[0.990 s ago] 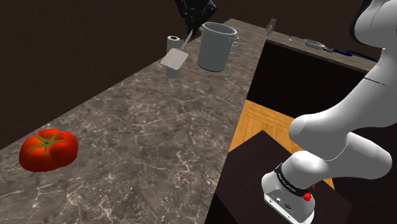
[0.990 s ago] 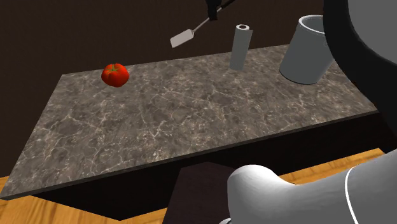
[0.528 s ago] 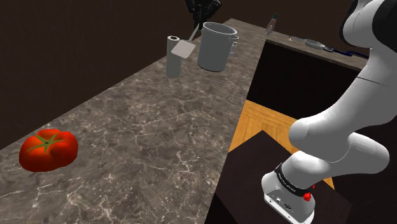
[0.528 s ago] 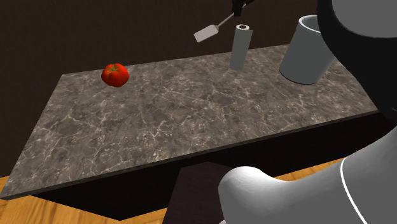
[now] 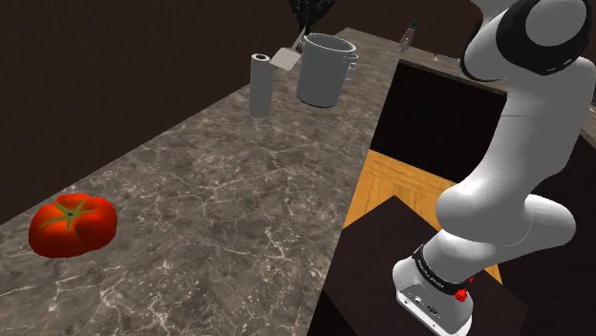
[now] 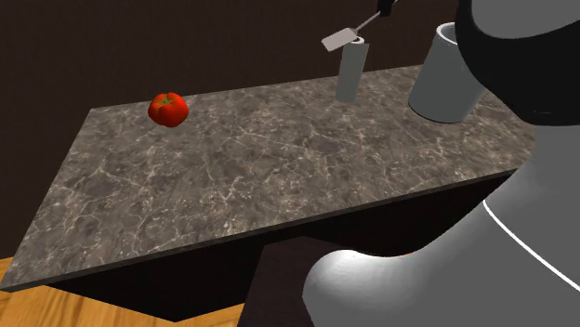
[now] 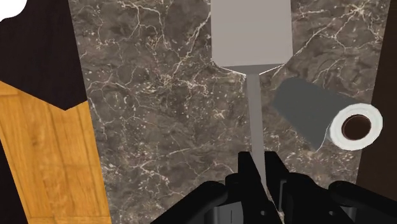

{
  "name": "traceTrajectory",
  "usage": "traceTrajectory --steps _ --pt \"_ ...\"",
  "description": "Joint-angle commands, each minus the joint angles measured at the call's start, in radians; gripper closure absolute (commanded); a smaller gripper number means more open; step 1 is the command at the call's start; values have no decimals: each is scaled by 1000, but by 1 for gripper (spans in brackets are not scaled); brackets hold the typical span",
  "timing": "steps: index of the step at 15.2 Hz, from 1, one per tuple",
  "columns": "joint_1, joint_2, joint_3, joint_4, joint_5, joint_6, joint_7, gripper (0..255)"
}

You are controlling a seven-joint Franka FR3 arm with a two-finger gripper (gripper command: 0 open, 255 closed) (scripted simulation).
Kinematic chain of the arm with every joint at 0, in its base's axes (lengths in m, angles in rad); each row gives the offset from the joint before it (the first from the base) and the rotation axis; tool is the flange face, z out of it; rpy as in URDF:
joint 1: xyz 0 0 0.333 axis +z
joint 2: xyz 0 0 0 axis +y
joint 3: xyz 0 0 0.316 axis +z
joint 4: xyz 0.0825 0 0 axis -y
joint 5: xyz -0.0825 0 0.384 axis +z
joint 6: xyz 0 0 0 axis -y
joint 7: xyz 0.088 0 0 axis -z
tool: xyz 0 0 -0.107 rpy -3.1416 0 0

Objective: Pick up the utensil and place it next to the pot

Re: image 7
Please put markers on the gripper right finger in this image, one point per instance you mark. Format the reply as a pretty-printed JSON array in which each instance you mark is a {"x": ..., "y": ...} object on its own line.
[{"x": 297, "y": 195}]

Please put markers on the grey spatula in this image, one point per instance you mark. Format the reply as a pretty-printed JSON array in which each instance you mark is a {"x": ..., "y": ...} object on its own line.
[{"x": 251, "y": 34}]

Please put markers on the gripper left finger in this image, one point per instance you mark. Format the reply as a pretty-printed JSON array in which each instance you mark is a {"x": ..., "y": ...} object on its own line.
[{"x": 248, "y": 186}]

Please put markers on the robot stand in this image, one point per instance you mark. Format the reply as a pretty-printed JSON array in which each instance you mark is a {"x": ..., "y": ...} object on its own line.
[{"x": 40, "y": 52}]

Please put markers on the white paper towel roll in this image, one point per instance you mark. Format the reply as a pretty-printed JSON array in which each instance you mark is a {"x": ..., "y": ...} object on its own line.
[{"x": 305, "y": 110}]

